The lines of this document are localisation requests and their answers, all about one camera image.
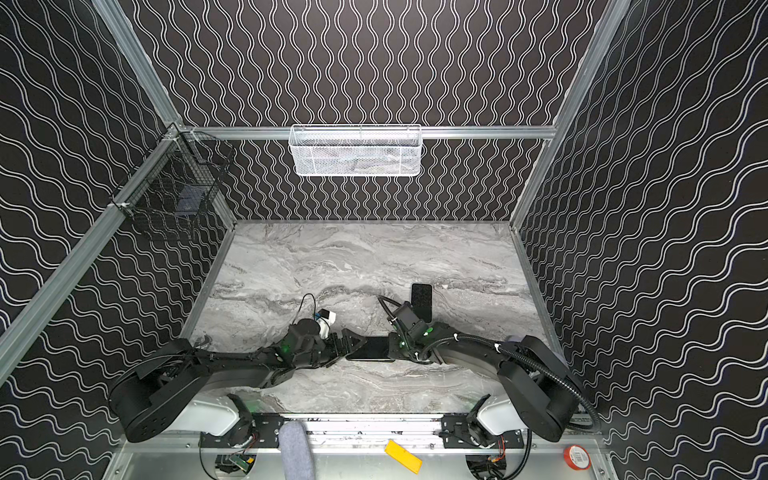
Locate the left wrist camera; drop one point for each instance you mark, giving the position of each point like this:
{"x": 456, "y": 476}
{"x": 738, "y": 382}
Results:
{"x": 325, "y": 319}

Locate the black wire basket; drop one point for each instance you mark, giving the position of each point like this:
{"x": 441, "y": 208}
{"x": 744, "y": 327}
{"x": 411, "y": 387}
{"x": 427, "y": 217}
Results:
{"x": 181, "y": 196}

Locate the aluminium front rail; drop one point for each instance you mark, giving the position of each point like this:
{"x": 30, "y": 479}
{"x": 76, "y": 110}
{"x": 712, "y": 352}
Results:
{"x": 334, "y": 434}

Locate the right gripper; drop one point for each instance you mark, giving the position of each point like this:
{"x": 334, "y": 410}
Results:
{"x": 396, "y": 344}

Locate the light blue phone case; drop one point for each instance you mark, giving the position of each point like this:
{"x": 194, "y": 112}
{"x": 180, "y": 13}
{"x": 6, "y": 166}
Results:
{"x": 421, "y": 300}

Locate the yellow tag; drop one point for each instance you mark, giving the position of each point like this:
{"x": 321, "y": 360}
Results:
{"x": 402, "y": 456}

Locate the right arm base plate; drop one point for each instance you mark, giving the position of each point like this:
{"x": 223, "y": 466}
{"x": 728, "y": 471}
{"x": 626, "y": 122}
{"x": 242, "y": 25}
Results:
{"x": 458, "y": 432}

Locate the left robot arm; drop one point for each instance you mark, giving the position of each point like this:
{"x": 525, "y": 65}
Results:
{"x": 149, "y": 398}

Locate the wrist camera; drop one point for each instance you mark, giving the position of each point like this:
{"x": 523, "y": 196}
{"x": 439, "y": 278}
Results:
{"x": 325, "y": 319}
{"x": 408, "y": 321}

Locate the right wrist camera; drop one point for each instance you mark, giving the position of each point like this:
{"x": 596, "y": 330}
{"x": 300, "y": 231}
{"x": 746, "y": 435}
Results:
{"x": 408, "y": 321}

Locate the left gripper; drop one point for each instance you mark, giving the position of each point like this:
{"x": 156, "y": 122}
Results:
{"x": 335, "y": 346}

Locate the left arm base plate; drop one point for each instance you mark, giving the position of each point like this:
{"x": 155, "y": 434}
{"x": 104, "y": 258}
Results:
{"x": 263, "y": 432}

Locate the red tape roll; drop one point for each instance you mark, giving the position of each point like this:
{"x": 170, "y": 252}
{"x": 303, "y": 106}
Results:
{"x": 577, "y": 458}

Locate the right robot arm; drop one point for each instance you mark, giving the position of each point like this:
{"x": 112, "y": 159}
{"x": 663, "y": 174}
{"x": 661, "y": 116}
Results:
{"x": 545, "y": 395}

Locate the white wire basket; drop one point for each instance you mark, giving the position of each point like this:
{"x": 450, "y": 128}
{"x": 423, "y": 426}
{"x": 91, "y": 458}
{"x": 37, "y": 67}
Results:
{"x": 356, "y": 150}

